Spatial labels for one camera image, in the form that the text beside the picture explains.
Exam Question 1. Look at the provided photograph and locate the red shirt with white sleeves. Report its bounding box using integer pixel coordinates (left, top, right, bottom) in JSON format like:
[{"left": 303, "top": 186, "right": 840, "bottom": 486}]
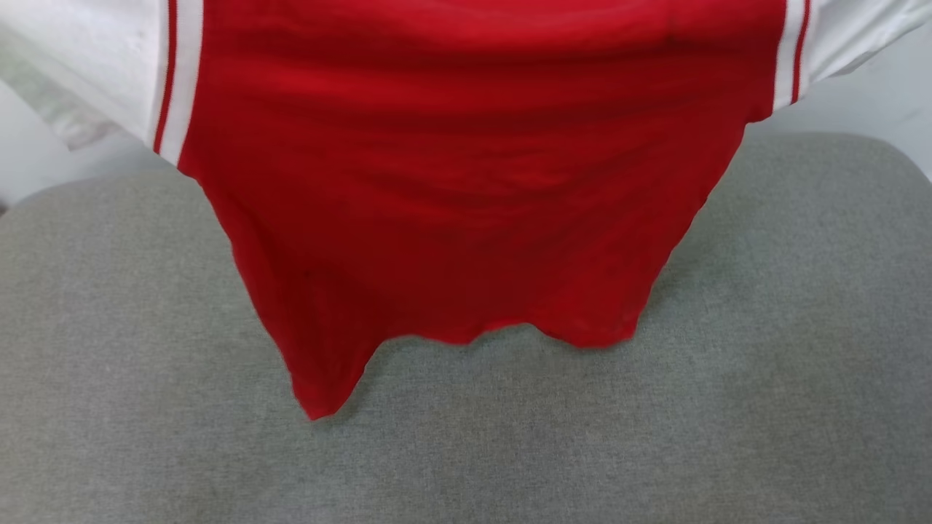
[{"left": 0, "top": 0, "right": 932, "bottom": 422}]

